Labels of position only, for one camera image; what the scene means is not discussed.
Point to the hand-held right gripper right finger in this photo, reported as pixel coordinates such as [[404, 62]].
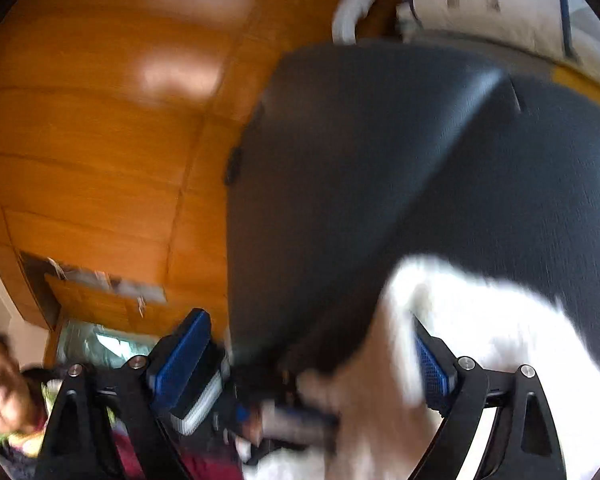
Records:
[[432, 372]]

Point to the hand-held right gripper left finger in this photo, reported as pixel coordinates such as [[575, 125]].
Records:
[[180, 360]]

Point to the cream knitted sweater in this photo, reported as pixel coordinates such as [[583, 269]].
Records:
[[480, 320]]

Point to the person's dark red garment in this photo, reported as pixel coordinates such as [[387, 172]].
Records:
[[205, 470]]

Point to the person's head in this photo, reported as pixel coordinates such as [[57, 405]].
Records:
[[5, 385]]

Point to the wooden wardrobe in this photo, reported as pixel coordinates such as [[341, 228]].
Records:
[[105, 135]]

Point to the grey yellow blue sofa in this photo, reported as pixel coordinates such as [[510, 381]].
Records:
[[342, 15]]

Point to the geometric print pillow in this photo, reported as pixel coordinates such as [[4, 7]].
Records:
[[480, 0]]

